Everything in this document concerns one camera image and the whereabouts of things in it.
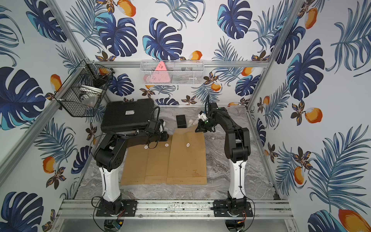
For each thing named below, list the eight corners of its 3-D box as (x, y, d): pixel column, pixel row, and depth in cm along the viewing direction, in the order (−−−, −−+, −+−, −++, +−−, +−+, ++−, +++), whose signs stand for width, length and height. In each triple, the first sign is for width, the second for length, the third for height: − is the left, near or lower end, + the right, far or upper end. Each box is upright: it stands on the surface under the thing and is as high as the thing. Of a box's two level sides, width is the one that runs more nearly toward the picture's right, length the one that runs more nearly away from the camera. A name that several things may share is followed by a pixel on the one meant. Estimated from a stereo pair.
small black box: (177, 128, 109) (177, 125, 106) (176, 118, 115) (176, 115, 112) (186, 127, 109) (186, 124, 106) (184, 117, 116) (184, 114, 113)
